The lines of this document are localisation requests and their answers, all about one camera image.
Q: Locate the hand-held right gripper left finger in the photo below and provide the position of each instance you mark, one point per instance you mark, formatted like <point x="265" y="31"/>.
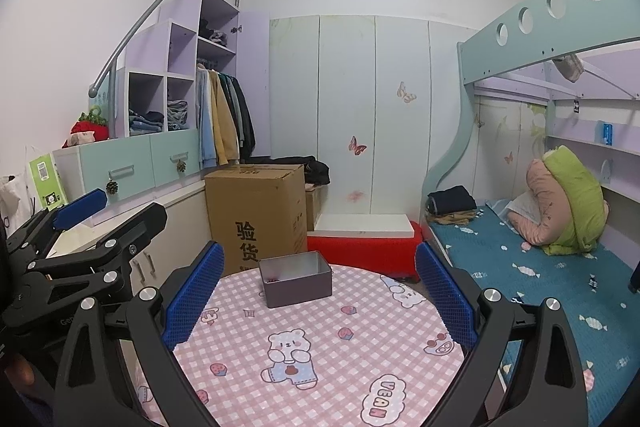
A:
<point x="192" y="297"/>

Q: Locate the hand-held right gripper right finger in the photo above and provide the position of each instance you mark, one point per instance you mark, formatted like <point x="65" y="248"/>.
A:
<point x="445" y="297"/>

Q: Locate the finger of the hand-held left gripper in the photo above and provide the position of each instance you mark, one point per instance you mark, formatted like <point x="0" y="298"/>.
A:
<point x="80" y="207"/>
<point x="140" y="224"/>

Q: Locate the grey metal tin box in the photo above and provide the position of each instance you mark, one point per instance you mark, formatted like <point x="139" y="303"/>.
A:
<point x="295" y="284"/>

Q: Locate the person's left hand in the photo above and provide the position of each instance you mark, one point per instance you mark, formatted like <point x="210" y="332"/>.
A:
<point x="19" y="369"/>

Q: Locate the cream low cabinet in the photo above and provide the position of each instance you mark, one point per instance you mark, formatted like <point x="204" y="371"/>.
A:
<point x="175" y="227"/>

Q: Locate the pinecone drawer ornament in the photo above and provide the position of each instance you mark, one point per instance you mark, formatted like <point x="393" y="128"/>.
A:
<point x="181" y="166"/>
<point x="112" y="187"/>

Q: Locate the green paper package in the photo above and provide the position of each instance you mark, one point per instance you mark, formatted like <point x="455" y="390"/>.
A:
<point x="46" y="179"/>

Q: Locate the white bag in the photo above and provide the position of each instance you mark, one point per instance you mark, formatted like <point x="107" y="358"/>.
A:
<point x="15" y="202"/>

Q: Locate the teal drawer unit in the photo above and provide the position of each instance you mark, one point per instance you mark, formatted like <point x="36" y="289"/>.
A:
<point x="130" y="157"/>

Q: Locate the red strawberry plush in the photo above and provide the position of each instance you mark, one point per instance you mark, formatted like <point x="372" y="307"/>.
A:
<point x="92" y="129"/>

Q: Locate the folded tan clothes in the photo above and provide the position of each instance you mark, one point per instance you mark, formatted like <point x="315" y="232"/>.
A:
<point x="452" y="218"/>

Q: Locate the blue candy print bedsheet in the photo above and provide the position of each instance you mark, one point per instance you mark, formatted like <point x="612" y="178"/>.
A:
<point x="525" y="277"/>

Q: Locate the red plastic stool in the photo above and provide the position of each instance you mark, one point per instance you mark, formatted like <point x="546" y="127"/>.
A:
<point x="360" y="254"/>

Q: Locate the folded dark clothes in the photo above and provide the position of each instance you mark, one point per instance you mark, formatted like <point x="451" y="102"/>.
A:
<point x="452" y="199"/>

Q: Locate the folded blue jeans stack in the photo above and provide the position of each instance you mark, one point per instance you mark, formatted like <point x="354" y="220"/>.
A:
<point x="146" y="123"/>

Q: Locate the white board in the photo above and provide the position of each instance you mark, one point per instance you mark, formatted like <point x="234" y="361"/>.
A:
<point x="365" y="224"/>

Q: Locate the large printed cardboard box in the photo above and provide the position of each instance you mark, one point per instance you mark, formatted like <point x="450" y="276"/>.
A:
<point x="250" y="202"/>

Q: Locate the folded grey clothes stack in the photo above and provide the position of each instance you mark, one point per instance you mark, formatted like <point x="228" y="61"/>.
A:
<point x="178" y="116"/>

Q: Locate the white pillow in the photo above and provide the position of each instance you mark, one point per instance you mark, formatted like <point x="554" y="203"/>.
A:
<point x="522" y="207"/>

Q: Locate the light blue hanging shirt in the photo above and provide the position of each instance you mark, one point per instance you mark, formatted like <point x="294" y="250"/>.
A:
<point x="203" y="122"/>

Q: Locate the pink checked tablecloth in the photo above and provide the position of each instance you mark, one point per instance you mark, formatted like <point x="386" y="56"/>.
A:
<point x="320" y="322"/>

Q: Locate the mustard hanging jacket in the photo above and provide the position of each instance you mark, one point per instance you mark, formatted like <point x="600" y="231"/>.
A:
<point x="225" y="122"/>

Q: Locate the green and pink pillows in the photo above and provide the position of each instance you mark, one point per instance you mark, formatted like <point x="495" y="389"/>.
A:
<point x="540" y="197"/>

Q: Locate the small cardboard box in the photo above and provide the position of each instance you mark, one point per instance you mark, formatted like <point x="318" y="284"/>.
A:
<point x="312" y="209"/>

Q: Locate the dark hanging jackets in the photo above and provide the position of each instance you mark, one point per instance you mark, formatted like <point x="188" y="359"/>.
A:
<point x="245" y="117"/>

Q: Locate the green blanket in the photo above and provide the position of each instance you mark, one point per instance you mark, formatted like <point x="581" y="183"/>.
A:
<point x="575" y="197"/>

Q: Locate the pink butterfly sticker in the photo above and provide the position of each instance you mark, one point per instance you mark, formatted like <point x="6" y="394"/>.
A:
<point x="356" y="146"/>

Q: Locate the black clothes pile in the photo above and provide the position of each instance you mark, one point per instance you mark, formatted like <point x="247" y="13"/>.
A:
<point x="315" y="169"/>

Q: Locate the purple staircase shelf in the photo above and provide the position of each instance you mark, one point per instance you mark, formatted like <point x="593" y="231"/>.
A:
<point x="185" y="42"/>

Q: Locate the dark clothes in cubby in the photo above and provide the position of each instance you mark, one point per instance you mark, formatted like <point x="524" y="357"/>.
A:
<point x="214" y="36"/>

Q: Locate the yellow white butterfly sticker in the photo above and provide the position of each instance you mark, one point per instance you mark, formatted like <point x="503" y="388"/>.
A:
<point x="406" y="93"/>

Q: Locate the white wardrobe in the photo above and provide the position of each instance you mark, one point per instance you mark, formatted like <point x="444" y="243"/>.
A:
<point x="325" y="107"/>

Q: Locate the grey metal handrail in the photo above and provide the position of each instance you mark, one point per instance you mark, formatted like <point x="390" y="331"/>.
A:
<point x="165" y="2"/>

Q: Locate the small blue packet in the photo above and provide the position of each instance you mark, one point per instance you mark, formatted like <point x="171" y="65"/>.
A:
<point x="607" y="134"/>

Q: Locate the grey rolled cloth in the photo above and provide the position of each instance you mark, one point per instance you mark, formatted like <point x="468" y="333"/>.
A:
<point x="567" y="67"/>

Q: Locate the teal bunk bed frame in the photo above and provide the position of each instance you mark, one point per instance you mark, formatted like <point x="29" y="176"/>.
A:
<point x="500" y="52"/>

